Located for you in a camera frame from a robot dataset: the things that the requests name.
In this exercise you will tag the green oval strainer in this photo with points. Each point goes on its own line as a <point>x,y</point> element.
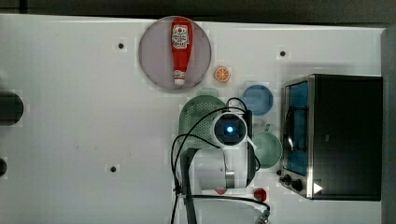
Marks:
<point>202,108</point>

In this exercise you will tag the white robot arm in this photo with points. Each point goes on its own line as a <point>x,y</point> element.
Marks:
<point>230,164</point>

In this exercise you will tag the orange slice toy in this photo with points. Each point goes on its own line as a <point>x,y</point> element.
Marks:
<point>222,74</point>

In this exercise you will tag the blue cup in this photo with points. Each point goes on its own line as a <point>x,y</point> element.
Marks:
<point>258,99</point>

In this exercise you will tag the grey round plate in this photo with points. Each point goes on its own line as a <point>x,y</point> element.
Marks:
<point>155,55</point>

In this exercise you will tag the green mug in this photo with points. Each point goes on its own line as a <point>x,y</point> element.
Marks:
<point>268,147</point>

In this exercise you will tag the pink toy fruit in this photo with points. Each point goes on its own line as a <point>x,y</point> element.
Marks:
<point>220,191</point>

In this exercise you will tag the red ketchup bottle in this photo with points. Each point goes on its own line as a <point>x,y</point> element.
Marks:
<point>181,45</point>

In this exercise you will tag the red strawberry toy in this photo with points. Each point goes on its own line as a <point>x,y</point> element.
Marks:
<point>260,194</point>

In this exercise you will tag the black toaster oven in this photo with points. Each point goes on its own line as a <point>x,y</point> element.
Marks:
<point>332,132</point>

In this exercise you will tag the black pot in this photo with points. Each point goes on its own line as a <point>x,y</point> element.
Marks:
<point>11,108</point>

